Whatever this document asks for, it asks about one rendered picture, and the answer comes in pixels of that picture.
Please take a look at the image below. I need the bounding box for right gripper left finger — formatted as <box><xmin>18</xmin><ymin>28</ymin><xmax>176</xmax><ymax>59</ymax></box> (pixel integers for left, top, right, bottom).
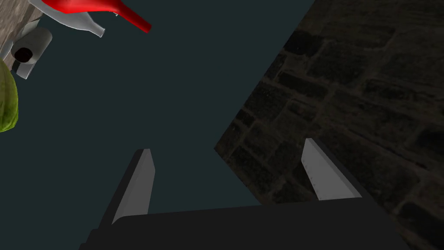
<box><xmin>99</xmin><ymin>148</ymin><xmax>156</xmax><ymax>228</ymax></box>

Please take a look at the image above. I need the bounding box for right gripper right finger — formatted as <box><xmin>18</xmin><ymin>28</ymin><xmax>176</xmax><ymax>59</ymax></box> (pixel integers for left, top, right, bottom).
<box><xmin>300</xmin><ymin>137</ymin><xmax>363</xmax><ymax>201</ymax></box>

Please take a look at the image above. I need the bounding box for green round fruit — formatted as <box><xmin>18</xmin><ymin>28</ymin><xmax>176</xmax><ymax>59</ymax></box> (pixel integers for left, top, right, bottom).
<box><xmin>0</xmin><ymin>59</ymin><xmax>20</xmax><ymax>133</ymax></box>

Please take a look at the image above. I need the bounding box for grey mug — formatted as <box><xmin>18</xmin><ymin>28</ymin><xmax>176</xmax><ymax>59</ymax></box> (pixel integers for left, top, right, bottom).
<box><xmin>7</xmin><ymin>27</ymin><xmax>53</xmax><ymax>80</ymax></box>

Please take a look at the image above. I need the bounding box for white bottle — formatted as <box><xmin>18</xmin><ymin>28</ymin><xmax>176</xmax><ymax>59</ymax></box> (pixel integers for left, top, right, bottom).
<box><xmin>28</xmin><ymin>0</ymin><xmax>106</xmax><ymax>38</ymax></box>

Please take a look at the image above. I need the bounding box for red bottle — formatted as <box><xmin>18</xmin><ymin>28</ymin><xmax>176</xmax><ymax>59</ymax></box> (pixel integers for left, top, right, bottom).
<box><xmin>41</xmin><ymin>0</ymin><xmax>152</xmax><ymax>34</ymax></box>

